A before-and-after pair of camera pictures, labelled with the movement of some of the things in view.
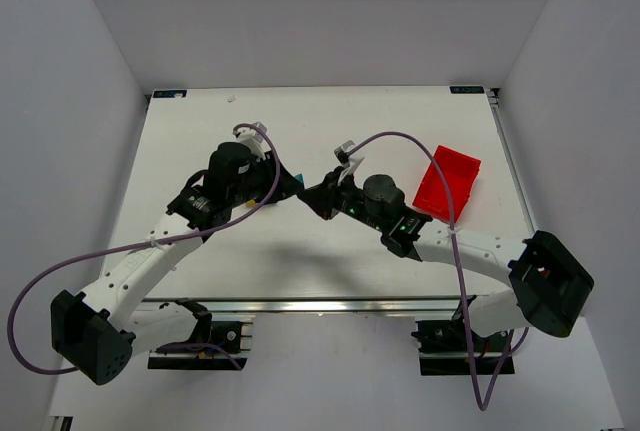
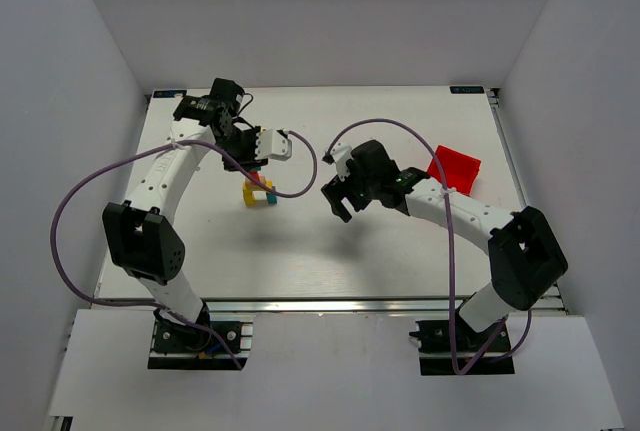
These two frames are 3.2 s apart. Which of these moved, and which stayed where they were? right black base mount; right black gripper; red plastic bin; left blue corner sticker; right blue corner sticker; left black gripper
Moved: right black gripper; left black gripper
Stayed: right blue corner sticker; right black base mount; left blue corner sticker; red plastic bin
